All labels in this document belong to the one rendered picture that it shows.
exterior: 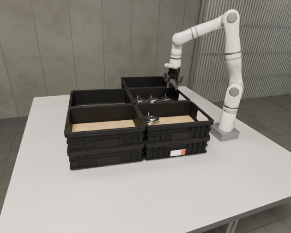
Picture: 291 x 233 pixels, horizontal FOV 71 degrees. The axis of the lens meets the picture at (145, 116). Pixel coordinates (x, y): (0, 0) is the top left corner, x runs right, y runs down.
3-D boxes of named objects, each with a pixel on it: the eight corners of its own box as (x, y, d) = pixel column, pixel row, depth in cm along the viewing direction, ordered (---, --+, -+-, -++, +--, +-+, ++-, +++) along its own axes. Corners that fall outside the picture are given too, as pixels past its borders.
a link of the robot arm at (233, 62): (242, 51, 126) (239, 52, 118) (244, 93, 134) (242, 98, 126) (226, 53, 131) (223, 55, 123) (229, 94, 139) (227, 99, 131)
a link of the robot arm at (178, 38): (170, 36, 124) (192, 27, 120) (171, 34, 132) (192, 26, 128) (173, 47, 126) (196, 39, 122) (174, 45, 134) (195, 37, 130)
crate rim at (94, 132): (134, 107, 132) (134, 103, 131) (146, 131, 106) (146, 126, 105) (68, 111, 122) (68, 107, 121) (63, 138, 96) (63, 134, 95)
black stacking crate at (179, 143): (186, 129, 151) (189, 114, 145) (207, 154, 125) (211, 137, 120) (133, 134, 141) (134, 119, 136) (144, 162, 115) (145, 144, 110)
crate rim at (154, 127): (190, 103, 142) (191, 100, 141) (214, 124, 116) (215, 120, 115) (134, 107, 132) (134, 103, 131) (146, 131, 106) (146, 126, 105)
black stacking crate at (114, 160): (133, 134, 141) (134, 119, 135) (144, 162, 115) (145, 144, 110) (72, 140, 131) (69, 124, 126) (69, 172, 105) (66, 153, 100)
